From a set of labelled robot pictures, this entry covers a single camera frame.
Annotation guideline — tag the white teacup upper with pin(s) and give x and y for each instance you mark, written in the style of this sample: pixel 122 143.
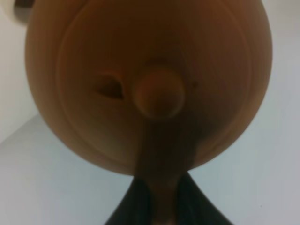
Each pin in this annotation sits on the white teacup upper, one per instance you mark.
pixel 18 11

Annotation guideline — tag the brown clay teapot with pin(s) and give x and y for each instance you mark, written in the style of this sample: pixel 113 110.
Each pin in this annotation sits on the brown clay teapot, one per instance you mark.
pixel 149 88

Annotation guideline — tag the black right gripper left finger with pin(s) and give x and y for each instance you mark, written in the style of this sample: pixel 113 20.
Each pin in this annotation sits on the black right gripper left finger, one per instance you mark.
pixel 138 205

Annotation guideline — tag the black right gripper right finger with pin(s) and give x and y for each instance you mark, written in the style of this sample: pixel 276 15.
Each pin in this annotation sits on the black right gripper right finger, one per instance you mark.
pixel 194 208

